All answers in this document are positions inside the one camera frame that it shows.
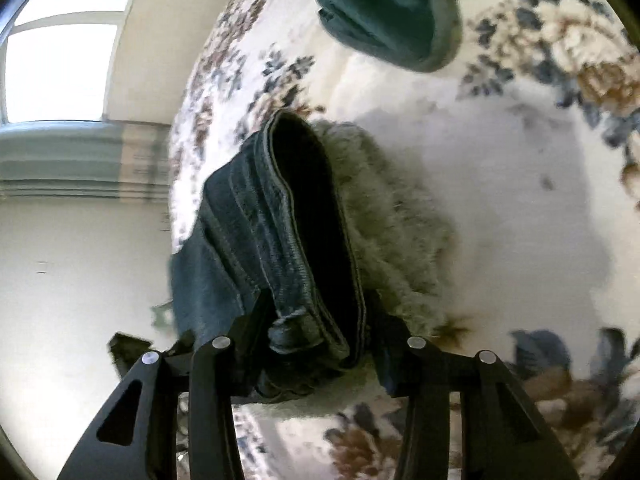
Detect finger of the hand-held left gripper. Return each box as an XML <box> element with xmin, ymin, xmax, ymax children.
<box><xmin>107</xmin><ymin>331</ymin><xmax>153</xmax><ymax>378</ymax></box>

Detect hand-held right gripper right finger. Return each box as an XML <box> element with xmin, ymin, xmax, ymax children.
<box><xmin>360</xmin><ymin>305</ymin><xmax>581</xmax><ymax>480</ymax></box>

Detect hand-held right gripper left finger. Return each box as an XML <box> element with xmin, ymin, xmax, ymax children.
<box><xmin>57</xmin><ymin>305</ymin><xmax>275</xmax><ymax>480</ymax></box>

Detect dark blue jeans pants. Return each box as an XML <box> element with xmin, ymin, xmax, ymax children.
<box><xmin>169</xmin><ymin>110</ymin><xmax>372</xmax><ymax>405</ymax></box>

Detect grey fluffy folded garment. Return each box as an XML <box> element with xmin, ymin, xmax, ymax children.
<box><xmin>310</xmin><ymin>119</ymin><xmax>457</xmax><ymax>333</ymax></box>

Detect grey-green striped curtain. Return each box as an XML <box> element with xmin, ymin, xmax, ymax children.
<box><xmin>0</xmin><ymin>121</ymin><xmax>175</xmax><ymax>202</ymax></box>

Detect floral bed sheet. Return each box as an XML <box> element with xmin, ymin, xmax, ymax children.
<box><xmin>167</xmin><ymin>0</ymin><xmax>640</xmax><ymax>480</ymax></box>

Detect window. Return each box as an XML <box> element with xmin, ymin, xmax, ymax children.
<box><xmin>0</xmin><ymin>0</ymin><xmax>153</xmax><ymax>125</ymax></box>

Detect dark green fleece blanket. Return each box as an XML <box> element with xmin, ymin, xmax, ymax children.
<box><xmin>312</xmin><ymin>0</ymin><xmax>463</xmax><ymax>74</ymax></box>

